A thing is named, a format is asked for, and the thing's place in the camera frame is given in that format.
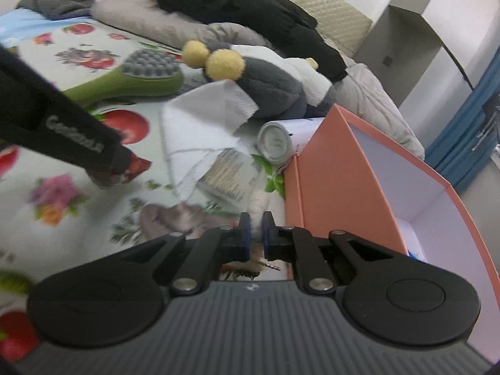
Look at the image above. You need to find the white fluffy plush toy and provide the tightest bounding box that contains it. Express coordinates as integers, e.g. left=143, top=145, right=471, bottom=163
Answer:
left=247, top=190, right=269, bottom=242

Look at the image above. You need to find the clear packet with printed label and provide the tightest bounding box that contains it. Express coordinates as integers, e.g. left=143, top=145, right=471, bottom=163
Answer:
left=197, top=149, right=262, bottom=210

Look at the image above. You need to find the white waffle cloth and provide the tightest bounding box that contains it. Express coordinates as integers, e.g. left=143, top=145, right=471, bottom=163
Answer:
left=160, top=80, right=258, bottom=201

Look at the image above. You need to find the orange cardboard box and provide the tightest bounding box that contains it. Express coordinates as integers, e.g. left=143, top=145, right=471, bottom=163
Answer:
left=284, top=106, right=499, bottom=362

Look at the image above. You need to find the blue bed sheet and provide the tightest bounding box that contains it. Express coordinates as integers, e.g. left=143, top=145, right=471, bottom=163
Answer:
left=0, top=8, right=93, bottom=48

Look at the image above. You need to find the fruit pattern tablecloth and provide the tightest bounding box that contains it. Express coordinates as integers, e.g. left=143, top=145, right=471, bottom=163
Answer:
left=0, top=17, right=298, bottom=364

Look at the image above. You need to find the white cylindrical can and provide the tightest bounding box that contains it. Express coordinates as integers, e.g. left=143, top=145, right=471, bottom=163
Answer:
left=257, top=118, right=324, bottom=165

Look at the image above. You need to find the dark grey towel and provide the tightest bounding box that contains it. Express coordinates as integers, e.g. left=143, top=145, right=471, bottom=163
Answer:
left=16, top=0, right=96, bottom=20

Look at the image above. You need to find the green massage brush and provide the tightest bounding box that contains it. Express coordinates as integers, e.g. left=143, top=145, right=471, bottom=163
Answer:
left=63, top=49, right=184, bottom=108

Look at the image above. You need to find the grey quilted blanket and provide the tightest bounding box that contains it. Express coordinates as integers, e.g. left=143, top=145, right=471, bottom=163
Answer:
left=91, top=0, right=425, bottom=159

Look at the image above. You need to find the grey penguin plush toy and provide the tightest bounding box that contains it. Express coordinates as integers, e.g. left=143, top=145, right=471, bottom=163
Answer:
left=182, top=40, right=336, bottom=121

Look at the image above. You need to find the blue curtain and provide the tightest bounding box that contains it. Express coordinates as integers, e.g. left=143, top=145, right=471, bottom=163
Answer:
left=425, top=54, right=499, bottom=192

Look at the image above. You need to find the black fleece jacket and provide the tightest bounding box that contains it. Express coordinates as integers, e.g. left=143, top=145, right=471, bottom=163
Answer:
left=157, top=0, right=348, bottom=83

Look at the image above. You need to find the beige quilted headboard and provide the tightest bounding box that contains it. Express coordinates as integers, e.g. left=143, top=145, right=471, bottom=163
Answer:
left=289, top=0, right=372, bottom=57

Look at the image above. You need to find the white shelf unit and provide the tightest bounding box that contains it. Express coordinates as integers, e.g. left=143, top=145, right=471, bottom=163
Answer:
left=355, top=0, right=499, bottom=147

